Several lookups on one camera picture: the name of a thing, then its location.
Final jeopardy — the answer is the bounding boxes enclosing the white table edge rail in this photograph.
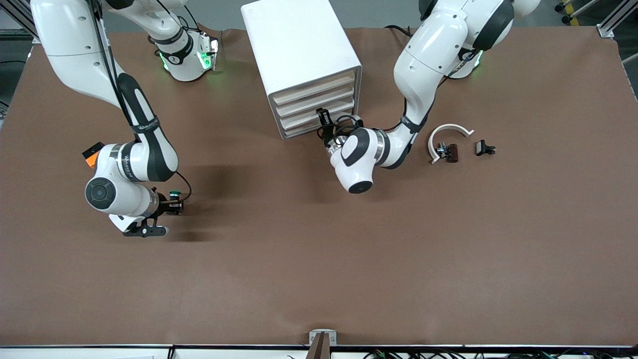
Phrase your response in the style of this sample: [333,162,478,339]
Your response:
[0,344,638,359]

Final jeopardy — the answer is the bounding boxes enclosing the brown metal electrical component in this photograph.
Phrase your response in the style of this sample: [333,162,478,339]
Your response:
[436,142,459,164]

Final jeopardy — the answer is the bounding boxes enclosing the orange and black box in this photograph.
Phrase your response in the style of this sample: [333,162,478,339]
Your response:
[82,142,106,168]

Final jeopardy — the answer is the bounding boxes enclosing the aluminium frame profile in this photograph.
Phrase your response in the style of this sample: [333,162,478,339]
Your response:
[596,0,638,39]
[0,0,41,44]

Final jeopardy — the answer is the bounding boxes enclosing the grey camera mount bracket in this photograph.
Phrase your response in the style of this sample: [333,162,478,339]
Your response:
[307,329,338,359]

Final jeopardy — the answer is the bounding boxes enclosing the black cable bundle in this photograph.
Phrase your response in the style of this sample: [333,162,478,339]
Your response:
[361,349,638,359]

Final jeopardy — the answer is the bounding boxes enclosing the black chair casters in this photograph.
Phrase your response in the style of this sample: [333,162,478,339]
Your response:
[555,0,584,25]

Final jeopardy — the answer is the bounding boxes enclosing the brown table cover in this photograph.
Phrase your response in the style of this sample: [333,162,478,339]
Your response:
[0,26,638,347]

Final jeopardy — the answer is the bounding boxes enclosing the white curved plastic ring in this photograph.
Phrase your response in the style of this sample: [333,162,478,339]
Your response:
[428,124,475,165]

